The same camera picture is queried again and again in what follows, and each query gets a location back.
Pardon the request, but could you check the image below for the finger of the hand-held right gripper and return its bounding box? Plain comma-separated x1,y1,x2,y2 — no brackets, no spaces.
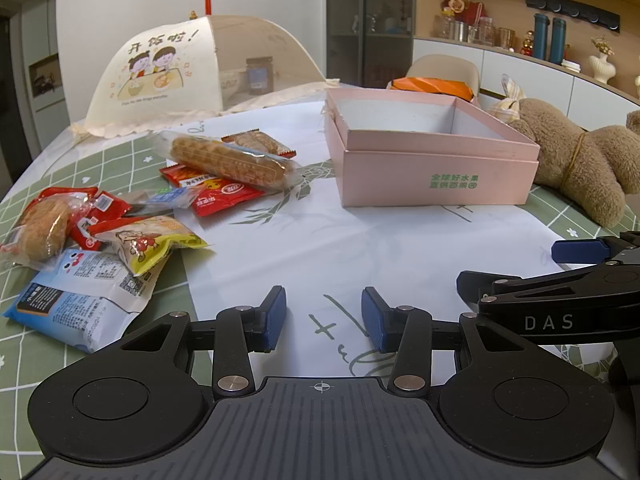
551,231,640,267
457,270,576,304

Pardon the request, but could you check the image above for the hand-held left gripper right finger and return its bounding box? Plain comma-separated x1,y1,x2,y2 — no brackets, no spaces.
361,286,532,397

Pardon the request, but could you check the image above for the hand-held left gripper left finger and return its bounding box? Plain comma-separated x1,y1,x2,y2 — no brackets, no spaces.
120,286,288,397

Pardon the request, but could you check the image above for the pink cardboard box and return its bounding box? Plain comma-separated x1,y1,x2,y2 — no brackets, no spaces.
323,87,542,208

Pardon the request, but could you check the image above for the clear waffle packet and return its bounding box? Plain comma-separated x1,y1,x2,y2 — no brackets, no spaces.
152,130,304,194

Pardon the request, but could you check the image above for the orange-edged biscuit packet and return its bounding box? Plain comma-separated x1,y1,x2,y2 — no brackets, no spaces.
221,130,296,159

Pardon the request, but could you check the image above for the blue and white snack packet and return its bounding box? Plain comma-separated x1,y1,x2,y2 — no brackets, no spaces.
2,247,172,356

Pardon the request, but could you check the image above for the red chicken snack packet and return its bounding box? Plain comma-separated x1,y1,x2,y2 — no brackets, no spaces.
30,186,132,252

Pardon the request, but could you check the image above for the white bamboo print runner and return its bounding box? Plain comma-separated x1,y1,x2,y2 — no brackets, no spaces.
144,97,567,382

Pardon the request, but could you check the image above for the brown teddy bear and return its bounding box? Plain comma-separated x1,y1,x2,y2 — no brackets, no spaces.
487,74,640,229

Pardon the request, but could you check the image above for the red snack packet white logo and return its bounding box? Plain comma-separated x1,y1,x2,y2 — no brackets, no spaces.
191,180,267,219

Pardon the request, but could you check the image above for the yellow cartoon snack packet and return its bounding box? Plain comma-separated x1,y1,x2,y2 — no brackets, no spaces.
89,215,209,277

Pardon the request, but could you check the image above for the small blue clear wrapper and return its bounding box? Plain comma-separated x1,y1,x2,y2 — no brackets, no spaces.
124,187,197,217

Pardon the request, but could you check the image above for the white sideboard cabinet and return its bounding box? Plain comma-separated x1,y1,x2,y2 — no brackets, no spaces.
412,37,640,127

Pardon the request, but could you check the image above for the white ribbed vase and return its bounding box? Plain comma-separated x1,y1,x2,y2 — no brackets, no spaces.
588,53,615,84

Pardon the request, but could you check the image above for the orange bag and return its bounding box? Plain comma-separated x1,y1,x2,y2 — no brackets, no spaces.
389,76,477,102

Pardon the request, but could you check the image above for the beige chair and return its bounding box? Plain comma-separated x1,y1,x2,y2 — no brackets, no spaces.
404,54,482,107

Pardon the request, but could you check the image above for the glass jar with blue label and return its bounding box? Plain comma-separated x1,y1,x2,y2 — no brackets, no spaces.
245,56,276,94

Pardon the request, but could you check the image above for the round bread in clear packet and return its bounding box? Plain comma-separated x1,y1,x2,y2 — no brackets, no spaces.
0,195,77,272

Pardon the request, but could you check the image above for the beige mesh food cover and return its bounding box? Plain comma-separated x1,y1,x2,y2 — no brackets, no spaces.
69,10,342,139

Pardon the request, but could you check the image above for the glass door cabinet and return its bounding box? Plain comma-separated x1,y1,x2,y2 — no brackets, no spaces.
326,0,417,89

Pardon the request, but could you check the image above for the black wall hook rack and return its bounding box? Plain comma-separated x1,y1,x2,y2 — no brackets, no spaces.
525,0,621,29

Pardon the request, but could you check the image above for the framed wall picture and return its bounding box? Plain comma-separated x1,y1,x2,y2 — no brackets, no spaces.
27,52,64,99

